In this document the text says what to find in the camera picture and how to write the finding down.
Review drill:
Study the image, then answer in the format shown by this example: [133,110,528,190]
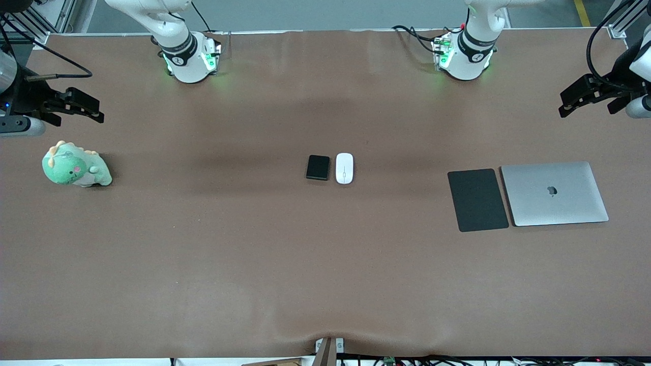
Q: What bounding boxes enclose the black phone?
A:
[306,155,331,181]

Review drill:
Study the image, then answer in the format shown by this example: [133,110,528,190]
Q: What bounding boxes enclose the white computer mouse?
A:
[335,152,354,185]

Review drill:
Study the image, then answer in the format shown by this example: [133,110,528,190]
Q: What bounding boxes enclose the black mouse pad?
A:
[447,168,510,233]

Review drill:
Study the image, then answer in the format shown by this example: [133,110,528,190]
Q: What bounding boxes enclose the green plush dinosaur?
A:
[42,140,113,188]

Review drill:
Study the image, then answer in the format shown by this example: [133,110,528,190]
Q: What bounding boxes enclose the silver laptop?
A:
[500,161,610,227]

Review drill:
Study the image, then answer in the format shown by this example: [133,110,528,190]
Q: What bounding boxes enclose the brown table cover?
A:
[0,28,651,359]

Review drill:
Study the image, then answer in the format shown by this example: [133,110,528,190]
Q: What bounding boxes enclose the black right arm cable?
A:
[0,15,94,82]

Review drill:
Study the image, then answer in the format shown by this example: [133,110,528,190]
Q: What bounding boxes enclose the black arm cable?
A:
[0,15,94,82]
[586,0,636,87]

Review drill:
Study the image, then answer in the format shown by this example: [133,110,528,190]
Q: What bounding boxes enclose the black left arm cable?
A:
[586,0,636,87]

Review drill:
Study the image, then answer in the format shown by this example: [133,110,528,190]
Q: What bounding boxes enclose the aluminium frame rail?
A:
[603,0,644,39]
[0,0,77,49]

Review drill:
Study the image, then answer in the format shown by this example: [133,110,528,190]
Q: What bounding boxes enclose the thin black base cable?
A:
[191,0,212,34]

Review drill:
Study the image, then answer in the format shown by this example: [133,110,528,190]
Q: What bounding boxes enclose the black base cables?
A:
[392,24,444,56]

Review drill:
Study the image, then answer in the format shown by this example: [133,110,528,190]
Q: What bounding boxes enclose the camera mount post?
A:
[314,337,345,366]

